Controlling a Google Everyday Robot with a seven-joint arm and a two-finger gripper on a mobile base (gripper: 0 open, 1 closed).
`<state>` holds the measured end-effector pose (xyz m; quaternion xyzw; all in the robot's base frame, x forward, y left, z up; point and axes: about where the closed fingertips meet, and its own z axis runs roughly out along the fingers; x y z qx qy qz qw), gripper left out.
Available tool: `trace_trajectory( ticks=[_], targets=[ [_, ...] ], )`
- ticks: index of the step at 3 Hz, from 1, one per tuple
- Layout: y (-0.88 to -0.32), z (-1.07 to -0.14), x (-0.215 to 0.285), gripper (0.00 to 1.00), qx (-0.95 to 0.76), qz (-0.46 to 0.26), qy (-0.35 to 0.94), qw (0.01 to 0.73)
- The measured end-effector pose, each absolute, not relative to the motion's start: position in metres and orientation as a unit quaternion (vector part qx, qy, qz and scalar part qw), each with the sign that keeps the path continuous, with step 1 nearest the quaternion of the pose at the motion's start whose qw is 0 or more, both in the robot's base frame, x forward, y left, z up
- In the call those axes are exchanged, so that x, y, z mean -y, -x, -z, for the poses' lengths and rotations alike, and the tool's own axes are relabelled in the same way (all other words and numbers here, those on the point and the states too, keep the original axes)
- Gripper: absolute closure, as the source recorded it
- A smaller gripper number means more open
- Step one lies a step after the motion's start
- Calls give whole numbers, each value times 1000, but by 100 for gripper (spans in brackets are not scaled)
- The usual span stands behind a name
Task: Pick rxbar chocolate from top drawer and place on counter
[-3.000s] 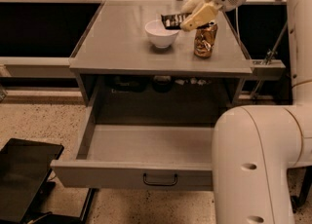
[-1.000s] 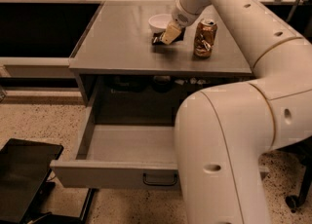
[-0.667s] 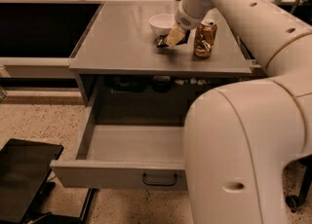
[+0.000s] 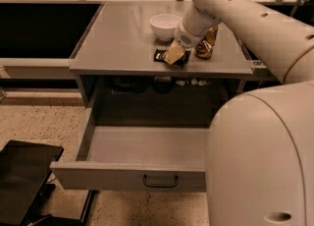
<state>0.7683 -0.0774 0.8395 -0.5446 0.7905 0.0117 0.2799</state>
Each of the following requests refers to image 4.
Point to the black tablet screen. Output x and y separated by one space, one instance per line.
24 169

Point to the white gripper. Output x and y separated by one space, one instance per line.
184 37

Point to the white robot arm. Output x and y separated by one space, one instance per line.
259 161

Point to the white ceramic bowl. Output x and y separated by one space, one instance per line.
164 25

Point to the gold soda can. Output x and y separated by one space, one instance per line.
204 49

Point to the black drawer handle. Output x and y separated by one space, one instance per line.
160 182

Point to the rxbar chocolate wrapper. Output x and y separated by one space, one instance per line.
160 55

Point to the grey counter cabinet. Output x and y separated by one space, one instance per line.
121 43

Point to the grey open top drawer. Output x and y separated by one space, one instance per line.
116 158

